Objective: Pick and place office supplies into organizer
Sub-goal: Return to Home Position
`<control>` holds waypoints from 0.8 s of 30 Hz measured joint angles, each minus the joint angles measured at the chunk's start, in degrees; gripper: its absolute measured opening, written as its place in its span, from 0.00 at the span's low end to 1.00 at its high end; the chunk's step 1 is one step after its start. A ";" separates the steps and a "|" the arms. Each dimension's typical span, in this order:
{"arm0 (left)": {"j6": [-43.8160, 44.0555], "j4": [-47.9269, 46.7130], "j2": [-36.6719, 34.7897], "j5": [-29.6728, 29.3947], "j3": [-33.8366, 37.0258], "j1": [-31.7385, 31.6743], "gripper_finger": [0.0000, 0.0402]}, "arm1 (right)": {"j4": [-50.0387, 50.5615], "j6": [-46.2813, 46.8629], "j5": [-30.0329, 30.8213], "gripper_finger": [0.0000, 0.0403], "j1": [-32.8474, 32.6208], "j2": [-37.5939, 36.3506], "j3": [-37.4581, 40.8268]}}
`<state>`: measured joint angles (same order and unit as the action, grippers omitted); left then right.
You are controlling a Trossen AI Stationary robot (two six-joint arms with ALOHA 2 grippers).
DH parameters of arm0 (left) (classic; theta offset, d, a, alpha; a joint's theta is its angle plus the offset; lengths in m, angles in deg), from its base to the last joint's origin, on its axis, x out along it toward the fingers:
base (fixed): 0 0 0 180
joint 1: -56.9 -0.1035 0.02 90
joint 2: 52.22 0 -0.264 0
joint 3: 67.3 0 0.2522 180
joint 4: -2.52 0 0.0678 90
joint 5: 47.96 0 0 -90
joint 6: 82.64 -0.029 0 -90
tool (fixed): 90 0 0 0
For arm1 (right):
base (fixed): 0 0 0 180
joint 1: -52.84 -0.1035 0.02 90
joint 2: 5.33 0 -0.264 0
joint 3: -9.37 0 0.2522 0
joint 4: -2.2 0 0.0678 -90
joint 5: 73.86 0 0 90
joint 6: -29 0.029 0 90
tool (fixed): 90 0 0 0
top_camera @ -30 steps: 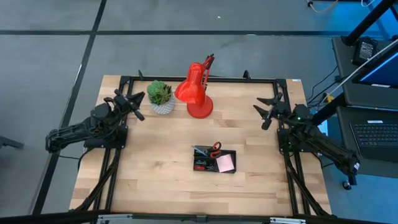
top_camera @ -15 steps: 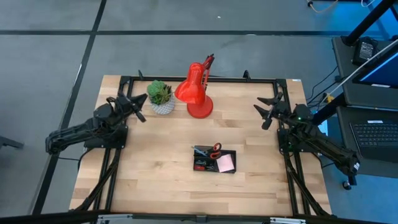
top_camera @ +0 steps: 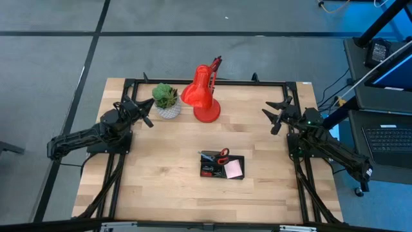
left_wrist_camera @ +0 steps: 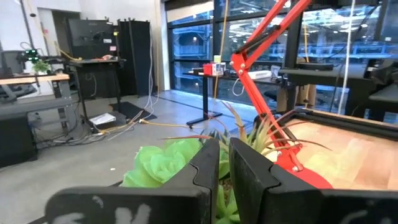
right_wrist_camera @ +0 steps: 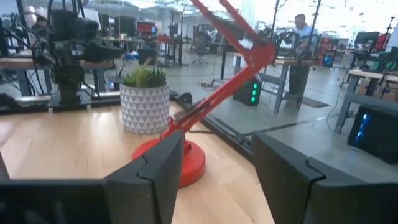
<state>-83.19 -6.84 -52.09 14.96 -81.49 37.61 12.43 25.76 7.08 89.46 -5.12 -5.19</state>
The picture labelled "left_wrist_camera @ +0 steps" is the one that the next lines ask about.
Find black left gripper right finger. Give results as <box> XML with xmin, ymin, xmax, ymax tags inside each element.
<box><xmin>229</xmin><ymin>137</ymin><xmax>398</xmax><ymax>224</ymax></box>

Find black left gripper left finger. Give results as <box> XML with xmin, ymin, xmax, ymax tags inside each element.
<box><xmin>26</xmin><ymin>138</ymin><xmax>221</xmax><ymax>224</ymax></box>

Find red desk lamp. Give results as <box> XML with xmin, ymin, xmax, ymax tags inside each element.
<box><xmin>229</xmin><ymin>0</ymin><xmax>334</xmax><ymax>190</ymax></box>

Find artificial succulent in patterned pot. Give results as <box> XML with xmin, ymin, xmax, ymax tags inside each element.
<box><xmin>119</xmin><ymin>101</ymin><xmax>332</xmax><ymax>224</ymax></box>

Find black standing desk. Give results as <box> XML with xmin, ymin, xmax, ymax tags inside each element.
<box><xmin>182</xmin><ymin>70</ymin><xmax>280</xmax><ymax>128</ymax></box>

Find black floor mat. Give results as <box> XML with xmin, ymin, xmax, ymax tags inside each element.
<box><xmin>108</xmin><ymin>101</ymin><xmax>158</xmax><ymax>123</ymax></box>

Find white paper sheet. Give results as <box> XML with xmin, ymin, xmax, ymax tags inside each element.
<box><xmin>89</xmin><ymin>112</ymin><xmax>117</xmax><ymax>126</ymax></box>

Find flat white device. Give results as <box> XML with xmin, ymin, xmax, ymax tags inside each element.
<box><xmin>248</xmin><ymin>70</ymin><xmax>272</xmax><ymax>80</ymax></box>

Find small white box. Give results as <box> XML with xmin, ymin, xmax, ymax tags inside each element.
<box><xmin>212</xmin><ymin>62</ymin><xmax>227</xmax><ymax>77</ymax></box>

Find black workstation desk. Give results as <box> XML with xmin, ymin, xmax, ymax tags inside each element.
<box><xmin>278</xmin><ymin>58</ymin><xmax>398</xmax><ymax>124</ymax></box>

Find black cabinets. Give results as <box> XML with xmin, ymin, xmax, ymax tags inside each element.
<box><xmin>65</xmin><ymin>17</ymin><xmax>155</xmax><ymax>98</ymax></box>

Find black workbench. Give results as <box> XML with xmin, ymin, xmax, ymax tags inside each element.
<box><xmin>68</xmin><ymin>57</ymin><xmax>127</xmax><ymax>125</ymax></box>

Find low black cabinet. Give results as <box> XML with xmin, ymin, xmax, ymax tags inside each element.
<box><xmin>0</xmin><ymin>113</ymin><xmax>39</xmax><ymax>169</ymax></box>

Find wooden top workbench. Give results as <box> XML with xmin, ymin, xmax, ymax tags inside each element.
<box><xmin>0</xmin><ymin>73</ymin><xmax>78</xmax><ymax>138</ymax></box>

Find small background plant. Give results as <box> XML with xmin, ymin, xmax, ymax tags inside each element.
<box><xmin>32</xmin><ymin>60</ymin><xmax>51</xmax><ymax>75</ymax></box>

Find yellow floor cable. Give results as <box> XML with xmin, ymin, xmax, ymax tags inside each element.
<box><xmin>99</xmin><ymin>119</ymin><xmax>191</xmax><ymax>135</ymax></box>

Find black aluminium table frame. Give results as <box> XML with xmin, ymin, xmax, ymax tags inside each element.
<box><xmin>253</xmin><ymin>107</ymin><xmax>398</xmax><ymax>141</ymax></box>

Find black rig post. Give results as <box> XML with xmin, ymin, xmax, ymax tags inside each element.
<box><xmin>284</xmin><ymin>12</ymin><xmax>305</xmax><ymax>113</ymax></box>

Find white hanging cable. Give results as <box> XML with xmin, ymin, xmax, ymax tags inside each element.
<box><xmin>337</xmin><ymin>0</ymin><xmax>356</xmax><ymax>116</ymax></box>

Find yellow hanging cable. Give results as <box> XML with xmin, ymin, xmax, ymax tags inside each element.
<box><xmin>212</xmin><ymin>0</ymin><xmax>230</xmax><ymax>103</ymax></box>

